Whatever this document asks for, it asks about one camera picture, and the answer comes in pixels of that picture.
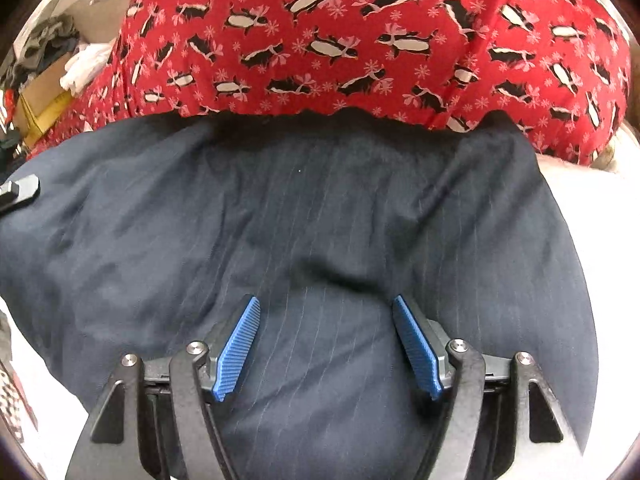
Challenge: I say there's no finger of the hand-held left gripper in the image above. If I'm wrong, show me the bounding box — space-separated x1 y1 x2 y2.
0 174 41 214

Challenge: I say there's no yellow cardboard box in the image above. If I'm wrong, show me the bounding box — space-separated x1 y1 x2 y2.
12 67 77 149

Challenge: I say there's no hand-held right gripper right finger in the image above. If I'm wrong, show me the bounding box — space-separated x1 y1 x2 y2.
392 295 587 480

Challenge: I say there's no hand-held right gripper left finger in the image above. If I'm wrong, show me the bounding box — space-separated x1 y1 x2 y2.
65 295 262 480

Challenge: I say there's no white quilted blanket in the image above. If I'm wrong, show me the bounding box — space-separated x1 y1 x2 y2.
0 155 640 480

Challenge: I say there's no dark navy zip jacket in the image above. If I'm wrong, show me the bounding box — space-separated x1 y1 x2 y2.
0 109 602 480

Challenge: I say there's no red penguin printed blanket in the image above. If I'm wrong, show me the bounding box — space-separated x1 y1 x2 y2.
30 0 634 167

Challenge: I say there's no pile of dark clothes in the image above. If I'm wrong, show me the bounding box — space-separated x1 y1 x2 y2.
10 15 82 87

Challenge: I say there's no white crumpled cloth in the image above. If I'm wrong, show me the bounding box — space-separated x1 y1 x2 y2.
60 42 114 97

